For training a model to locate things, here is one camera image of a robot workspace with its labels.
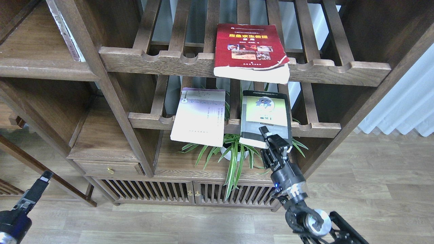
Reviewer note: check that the white plant pot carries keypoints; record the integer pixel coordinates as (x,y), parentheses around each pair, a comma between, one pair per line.
(228,155)

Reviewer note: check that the white lavender cover book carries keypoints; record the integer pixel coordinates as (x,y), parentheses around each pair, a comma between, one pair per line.
(200,117)

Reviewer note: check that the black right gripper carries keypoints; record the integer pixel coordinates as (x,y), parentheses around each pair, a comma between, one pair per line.
(287,177)

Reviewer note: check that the dark wooden bookshelf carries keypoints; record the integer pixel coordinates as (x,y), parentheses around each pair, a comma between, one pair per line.
(109,111)

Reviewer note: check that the red cover book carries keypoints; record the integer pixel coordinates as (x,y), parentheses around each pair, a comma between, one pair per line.
(251,53)

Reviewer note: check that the white pleated curtain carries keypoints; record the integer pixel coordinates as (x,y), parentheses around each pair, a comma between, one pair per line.
(409,105)

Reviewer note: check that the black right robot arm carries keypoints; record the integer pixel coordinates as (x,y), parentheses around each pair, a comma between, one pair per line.
(310,224)

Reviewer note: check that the green spider plant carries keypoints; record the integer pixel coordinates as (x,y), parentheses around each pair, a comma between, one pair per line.
(209,153)

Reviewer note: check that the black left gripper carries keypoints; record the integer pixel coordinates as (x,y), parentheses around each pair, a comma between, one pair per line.
(14,224)

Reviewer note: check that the upright book in shelf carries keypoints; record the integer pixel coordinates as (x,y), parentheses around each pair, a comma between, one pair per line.
(65,32)

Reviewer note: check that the green and black book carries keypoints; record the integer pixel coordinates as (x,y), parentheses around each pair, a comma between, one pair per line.
(262,108)

